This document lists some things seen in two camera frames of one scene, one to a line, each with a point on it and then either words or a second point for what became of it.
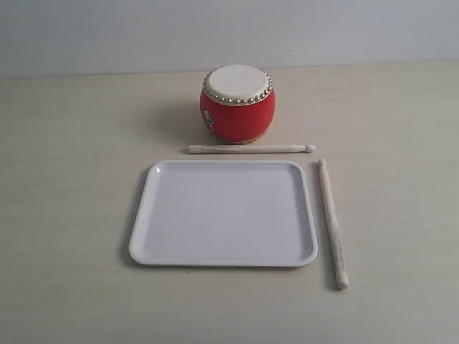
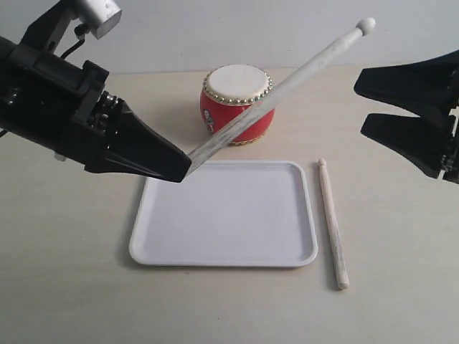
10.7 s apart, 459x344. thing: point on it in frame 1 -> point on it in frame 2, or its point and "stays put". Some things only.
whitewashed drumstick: x=201 y=149 -> x=365 y=26
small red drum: x=237 y=103 stays put
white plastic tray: x=224 y=213 stays put
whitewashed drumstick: x=339 y=266 stays put
